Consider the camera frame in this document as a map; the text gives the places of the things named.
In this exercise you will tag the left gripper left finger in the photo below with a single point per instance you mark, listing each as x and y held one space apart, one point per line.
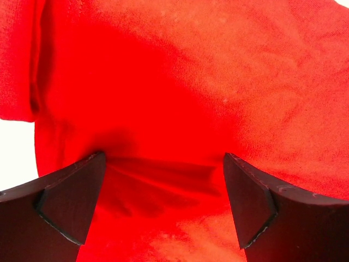
48 219

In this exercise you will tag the red t shirt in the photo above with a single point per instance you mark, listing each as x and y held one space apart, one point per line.
165 89

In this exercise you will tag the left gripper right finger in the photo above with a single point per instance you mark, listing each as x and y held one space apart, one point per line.
277 221

